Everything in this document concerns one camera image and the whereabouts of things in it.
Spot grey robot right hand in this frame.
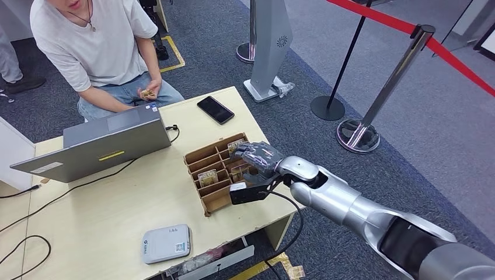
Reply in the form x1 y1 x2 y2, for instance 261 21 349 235
231 141 286 185

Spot cardboard card organizer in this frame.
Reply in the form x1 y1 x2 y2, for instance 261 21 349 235
183 132 259 217

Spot white card reader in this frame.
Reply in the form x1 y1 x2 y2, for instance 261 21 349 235
141 224 191 265

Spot person's left hand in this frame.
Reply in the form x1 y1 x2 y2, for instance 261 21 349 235
137 79 163 102

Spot bystander person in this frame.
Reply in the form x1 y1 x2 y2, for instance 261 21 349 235
0 24 46 95

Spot black smartphone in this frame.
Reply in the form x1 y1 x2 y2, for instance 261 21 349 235
196 96 235 125

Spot crumpled clear plastic wrap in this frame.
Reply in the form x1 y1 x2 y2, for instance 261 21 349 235
270 76 295 99

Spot pale wooden desk leg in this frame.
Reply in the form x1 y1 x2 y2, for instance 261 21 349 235
264 213 295 251

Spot yellow floor tape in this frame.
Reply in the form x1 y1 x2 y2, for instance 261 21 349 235
154 36 186 74
228 251 306 280

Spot grey kiosk stand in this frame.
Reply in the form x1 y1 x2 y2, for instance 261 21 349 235
243 0 294 104

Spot crumpled plastic bag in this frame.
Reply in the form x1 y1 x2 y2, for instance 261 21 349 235
179 247 233 276

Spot grey laptop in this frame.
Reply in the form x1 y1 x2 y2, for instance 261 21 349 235
9 103 172 184

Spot red barrier belt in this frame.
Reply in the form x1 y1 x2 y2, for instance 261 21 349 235
325 0 495 98

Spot black-framed display board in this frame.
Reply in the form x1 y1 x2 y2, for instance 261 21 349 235
432 0 495 62

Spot white cabinet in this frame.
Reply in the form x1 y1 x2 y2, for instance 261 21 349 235
0 117 36 193

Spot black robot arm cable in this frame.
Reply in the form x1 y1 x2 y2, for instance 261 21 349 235
262 189 305 280

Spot black stanchion post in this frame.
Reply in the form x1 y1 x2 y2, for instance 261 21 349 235
310 0 373 122

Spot black cable with connector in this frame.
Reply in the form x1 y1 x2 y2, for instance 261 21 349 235
165 124 180 145

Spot chrome stanchion post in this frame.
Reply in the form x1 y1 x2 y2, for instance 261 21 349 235
335 23 436 155
236 0 258 65

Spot black laptop power cable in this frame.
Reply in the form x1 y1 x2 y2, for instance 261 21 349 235
0 157 139 235

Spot black cord necklace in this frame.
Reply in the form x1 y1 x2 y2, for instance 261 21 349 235
66 0 97 33

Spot black cable with plug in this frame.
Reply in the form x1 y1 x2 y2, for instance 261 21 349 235
0 184 41 200

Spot black looped cable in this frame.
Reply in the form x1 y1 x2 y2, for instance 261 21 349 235
0 236 52 280

